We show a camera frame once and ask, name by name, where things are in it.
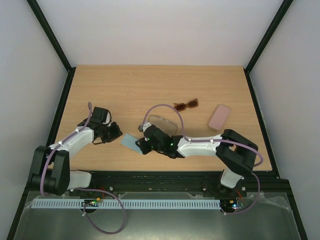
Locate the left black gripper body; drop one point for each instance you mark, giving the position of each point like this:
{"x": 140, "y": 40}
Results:
{"x": 109, "y": 134}

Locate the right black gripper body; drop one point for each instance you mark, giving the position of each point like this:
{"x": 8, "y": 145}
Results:
{"x": 144, "y": 144}

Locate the blue cleaning cloth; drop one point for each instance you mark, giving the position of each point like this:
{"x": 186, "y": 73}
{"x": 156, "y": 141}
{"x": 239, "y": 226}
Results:
{"x": 129, "y": 142}

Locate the brown rectangular sunglasses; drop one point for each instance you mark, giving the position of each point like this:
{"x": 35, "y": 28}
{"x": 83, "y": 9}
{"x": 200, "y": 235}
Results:
{"x": 189, "y": 105}

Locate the pink glasses case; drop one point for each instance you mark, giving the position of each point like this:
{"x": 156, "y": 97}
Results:
{"x": 219, "y": 117}

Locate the brown plaid glasses case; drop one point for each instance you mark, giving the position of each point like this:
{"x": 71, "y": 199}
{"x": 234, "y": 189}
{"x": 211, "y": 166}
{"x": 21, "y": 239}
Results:
{"x": 163, "y": 124}

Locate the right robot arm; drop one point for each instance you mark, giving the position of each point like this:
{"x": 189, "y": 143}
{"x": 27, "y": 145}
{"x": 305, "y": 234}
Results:
{"x": 238, "y": 154}

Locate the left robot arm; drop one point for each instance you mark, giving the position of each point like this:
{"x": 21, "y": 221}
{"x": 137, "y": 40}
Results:
{"x": 50, "y": 171}

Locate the metal floor plate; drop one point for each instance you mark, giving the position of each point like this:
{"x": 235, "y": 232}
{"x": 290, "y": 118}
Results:
{"x": 269, "y": 219}

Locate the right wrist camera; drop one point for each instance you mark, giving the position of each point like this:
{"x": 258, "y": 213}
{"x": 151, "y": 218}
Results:
{"x": 141, "y": 127}

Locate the light blue cable duct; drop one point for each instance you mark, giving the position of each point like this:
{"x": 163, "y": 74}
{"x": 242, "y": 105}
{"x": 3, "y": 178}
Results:
{"x": 129, "y": 204}

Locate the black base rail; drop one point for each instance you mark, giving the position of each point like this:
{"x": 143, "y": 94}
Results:
{"x": 193, "y": 182}

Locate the left black frame post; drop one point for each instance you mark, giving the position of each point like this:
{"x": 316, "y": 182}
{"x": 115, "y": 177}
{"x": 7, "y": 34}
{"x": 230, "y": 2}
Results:
{"x": 42, "y": 20}

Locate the black frame post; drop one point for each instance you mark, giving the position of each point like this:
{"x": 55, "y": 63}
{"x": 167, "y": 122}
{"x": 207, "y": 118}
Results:
{"x": 277, "y": 19}
{"x": 42, "y": 20}

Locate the right black frame post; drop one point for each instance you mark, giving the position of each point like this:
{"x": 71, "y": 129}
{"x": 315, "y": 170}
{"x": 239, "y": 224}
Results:
{"x": 277, "y": 19}

